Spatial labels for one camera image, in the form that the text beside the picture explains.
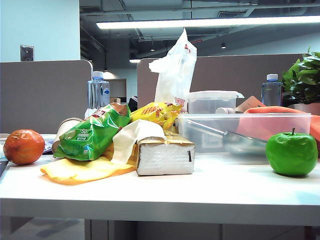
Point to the yellow cloth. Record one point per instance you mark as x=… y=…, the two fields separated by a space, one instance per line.
x=82 y=170

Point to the white tissue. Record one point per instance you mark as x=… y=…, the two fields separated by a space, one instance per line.
x=130 y=140

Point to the transparent rectangular plastic container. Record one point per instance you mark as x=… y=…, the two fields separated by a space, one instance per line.
x=200 y=140

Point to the black ceiling spotlight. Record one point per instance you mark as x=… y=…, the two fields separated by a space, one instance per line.
x=223 y=45

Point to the orange mandarin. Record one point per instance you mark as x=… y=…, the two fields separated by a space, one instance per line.
x=23 y=147

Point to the green chip bag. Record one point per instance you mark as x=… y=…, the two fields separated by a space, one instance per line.
x=87 y=135

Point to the clear lidded lock container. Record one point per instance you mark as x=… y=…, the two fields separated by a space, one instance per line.
x=210 y=102

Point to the green leafy plant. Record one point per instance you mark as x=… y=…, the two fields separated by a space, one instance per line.
x=305 y=80

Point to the brown cardboard box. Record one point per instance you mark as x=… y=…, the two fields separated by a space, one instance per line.
x=250 y=103

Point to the yellow chip bag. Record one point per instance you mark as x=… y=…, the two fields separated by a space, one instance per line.
x=152 y=112

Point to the white plant pot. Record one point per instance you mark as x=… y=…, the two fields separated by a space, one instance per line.
x=310 y=108

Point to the black chair back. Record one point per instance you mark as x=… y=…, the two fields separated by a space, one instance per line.
x=133 y=103

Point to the small white tube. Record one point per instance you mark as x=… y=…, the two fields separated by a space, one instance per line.
x=225 y=110

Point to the metal wall plate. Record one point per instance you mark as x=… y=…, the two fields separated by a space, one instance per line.
x=27 y=53

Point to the purple printed packet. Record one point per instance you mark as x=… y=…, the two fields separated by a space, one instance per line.
x=48 y=147

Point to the clear water bottle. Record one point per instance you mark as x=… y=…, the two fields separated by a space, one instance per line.
x=97 y=92
x=271 y=92

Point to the grey desk partition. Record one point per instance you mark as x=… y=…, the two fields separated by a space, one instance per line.
x=220 y=72
x=45 y=95

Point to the white plastic bag red print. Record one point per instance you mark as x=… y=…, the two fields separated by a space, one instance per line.
x=175 y=75

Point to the paper cup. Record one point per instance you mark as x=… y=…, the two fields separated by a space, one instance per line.
x=65 y=126

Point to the long ceiling light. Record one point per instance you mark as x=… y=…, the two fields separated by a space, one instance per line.
x=200 y=22

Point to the green apple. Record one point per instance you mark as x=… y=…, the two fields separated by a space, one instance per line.
x=292 y=155

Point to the gold white tissue box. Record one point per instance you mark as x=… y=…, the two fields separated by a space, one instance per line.
x=165 y=157

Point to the orange cloth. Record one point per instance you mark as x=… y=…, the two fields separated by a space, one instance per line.
x=275 y=109

